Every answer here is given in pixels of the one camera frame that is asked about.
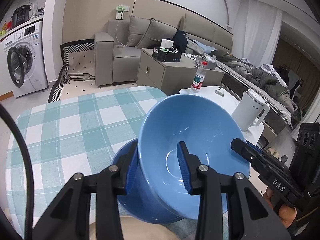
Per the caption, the blue bowl front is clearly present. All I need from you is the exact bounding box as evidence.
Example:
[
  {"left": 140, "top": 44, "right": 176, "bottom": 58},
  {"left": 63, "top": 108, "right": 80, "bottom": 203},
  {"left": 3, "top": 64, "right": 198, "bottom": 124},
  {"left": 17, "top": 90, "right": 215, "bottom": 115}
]
[{"left": 110, "top": 138, "right": 190, "bottom": 225}]

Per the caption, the blue bowl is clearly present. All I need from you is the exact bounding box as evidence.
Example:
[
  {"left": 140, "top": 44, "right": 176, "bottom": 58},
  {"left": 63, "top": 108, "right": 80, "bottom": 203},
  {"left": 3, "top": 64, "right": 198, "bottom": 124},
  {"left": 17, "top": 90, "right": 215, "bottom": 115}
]
[
  {"left": 110, "top": 138, "right": 190, "bottom": 225},
  {"left": 138, "top": 94, "right": 250, "bottom": 220}
]

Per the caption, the beige plate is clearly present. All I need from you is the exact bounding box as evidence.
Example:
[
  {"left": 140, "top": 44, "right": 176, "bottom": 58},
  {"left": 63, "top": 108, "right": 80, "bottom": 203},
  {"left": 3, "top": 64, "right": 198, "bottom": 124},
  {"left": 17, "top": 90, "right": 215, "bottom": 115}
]
[{"left": 89, "top": 216, "right": 180, "bottom": 239}]

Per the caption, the person right hand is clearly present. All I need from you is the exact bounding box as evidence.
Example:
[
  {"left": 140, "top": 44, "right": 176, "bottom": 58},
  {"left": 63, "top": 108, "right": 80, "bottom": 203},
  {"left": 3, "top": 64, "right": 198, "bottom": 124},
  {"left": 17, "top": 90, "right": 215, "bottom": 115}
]
[{"left": 263, "top": 188, "right": 297, "bottom": 228}]

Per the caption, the white kettle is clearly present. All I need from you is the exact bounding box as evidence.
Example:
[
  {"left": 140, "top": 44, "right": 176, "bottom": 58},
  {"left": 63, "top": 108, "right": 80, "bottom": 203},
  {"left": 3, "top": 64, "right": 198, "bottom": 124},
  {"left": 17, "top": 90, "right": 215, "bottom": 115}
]
[{"left": 231, "top": 89, "right": 270, "bottom": 132}]

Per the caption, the teal checkered tablecloth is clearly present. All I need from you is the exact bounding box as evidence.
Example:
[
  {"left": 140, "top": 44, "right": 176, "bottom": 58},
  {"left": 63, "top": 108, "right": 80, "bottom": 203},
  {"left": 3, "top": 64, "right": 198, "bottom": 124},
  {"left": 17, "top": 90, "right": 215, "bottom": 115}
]
[{"left": 5, "top": 85, "right": 230, "bottom": 240}]

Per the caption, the clear water bottle red cap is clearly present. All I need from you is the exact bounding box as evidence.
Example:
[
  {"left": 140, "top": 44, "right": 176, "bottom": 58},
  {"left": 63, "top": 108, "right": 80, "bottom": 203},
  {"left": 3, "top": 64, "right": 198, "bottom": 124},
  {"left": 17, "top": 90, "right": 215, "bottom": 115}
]
[{"left": 191, "top": 61, "right": 208, "bottom": 93}]

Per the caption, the patterned floor mat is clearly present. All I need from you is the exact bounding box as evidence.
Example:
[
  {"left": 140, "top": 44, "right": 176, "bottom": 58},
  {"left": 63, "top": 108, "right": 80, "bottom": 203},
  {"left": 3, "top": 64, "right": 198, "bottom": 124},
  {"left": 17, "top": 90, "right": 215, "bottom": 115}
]
[{"left": 48, "top": 38, "right": 95, "bottom": 103}]

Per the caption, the grey sofa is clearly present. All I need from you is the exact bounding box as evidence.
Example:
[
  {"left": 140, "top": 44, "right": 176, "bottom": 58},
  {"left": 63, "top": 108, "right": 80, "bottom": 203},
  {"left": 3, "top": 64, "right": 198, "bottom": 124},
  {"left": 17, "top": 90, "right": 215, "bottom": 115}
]
[{"left": 94, "top": 14, "right": 233, "bottom": 87}]

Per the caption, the black box on cabinet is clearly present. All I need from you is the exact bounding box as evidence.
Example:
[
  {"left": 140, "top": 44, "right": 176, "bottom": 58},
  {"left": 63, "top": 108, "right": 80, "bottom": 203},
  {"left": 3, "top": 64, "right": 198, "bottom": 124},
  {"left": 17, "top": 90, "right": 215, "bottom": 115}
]
[{"left": 152, "top": 48, "right": 182, "bottom": 62}]

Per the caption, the white tissue box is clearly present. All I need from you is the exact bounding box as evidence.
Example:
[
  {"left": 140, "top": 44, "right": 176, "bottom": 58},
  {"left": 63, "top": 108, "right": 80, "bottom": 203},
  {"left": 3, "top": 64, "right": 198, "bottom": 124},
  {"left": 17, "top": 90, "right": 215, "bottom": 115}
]
[{"left": 160, "top": 39, "right": 174, "bottom": 49}]

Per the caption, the grey cushion right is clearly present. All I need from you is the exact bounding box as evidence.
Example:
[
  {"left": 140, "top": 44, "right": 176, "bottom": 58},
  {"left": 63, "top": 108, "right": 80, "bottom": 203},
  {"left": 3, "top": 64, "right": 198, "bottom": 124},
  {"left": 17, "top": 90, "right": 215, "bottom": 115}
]
[{"left": 136, "top": 18, "right": 177, "bottom": 49}]

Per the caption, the grey cushion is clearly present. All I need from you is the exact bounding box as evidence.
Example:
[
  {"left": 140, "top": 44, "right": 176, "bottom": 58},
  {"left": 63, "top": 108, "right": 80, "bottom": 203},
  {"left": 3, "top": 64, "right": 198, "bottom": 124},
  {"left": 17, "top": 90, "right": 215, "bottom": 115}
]
[
  {"left": 136, "top": 18, "right": 177, "bottom": 49},
  {"left": 126, "top": 15, "right": 150, "bottom": 47}
]

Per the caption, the grey cushion left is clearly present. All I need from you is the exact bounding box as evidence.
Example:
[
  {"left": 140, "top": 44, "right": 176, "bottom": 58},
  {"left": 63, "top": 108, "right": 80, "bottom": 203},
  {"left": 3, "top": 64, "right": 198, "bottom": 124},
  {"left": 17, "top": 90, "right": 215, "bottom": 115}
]
[{"left": 126, "top": 15, "right": 150, "bottom": 47}]

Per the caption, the white washing machine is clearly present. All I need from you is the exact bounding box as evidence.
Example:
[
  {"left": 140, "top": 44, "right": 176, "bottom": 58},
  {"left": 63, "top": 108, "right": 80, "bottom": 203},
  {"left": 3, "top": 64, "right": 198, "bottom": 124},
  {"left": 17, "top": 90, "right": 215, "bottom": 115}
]
[{"left": 3, "top": 20, "right": 49, "bottom": 98}]

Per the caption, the black pressure cooker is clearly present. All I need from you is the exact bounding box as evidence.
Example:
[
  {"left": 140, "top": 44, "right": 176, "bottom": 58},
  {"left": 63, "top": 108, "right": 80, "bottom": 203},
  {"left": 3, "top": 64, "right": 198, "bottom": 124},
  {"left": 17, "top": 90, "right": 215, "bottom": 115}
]
[{"left": 11, "top": 4, "right": 31, "bottom": 28}]

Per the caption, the black cable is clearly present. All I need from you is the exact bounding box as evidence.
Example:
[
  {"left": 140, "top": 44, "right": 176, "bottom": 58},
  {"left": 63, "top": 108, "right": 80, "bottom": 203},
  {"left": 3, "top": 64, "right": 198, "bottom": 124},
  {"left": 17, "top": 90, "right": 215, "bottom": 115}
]
[{"left": 0, "top": 104, "right": 34, "bottom": 240}]

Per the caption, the white wall socket charger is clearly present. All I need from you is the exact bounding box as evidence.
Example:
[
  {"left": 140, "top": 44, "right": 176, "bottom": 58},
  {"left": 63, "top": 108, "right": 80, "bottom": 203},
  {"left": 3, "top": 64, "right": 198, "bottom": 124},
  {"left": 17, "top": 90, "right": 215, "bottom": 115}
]
[{"left": 116, "top": 4, "right": 130, "bottom": 20}]

